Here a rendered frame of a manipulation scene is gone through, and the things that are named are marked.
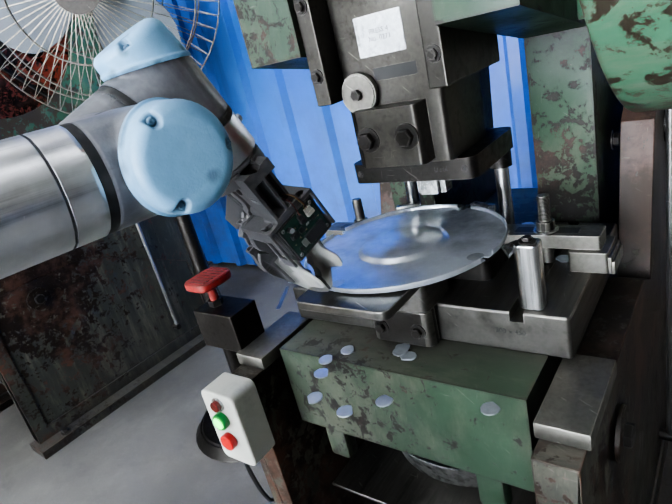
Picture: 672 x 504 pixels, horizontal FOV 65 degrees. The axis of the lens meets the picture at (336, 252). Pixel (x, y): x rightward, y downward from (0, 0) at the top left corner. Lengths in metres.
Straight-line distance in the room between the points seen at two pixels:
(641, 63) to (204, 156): 0.33
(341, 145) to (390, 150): 1.62
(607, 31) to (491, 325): 0.42
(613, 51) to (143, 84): 0.38
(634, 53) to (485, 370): 0.41
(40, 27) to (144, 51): 0.95
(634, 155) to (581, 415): 0.51
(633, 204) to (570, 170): 0.13
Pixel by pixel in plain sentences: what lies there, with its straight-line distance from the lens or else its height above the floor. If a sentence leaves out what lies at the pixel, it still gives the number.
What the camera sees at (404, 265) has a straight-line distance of 0.70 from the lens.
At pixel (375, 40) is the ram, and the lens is 0.75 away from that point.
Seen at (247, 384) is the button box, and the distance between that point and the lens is 0.85.
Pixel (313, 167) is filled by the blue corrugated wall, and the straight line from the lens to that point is 2.48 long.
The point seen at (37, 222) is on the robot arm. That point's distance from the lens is 0.34.
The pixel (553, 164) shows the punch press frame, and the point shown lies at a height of 0.80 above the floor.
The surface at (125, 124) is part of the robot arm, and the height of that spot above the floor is 1.05.
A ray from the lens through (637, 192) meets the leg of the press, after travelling 1.02.
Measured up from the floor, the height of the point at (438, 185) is 0.83.
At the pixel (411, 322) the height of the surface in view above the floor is 0.69.
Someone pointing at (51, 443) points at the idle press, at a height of 0.03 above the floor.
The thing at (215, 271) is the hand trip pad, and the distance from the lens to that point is 0.93.
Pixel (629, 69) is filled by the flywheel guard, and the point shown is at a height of 1.00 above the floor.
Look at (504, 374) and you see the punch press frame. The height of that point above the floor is 0.65.
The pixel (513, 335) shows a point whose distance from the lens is 0.74.
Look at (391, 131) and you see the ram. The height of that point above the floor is 0.94.
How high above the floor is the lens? 1.07
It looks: 21 degrees down
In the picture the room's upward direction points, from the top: 14 degrees counter-clockwise
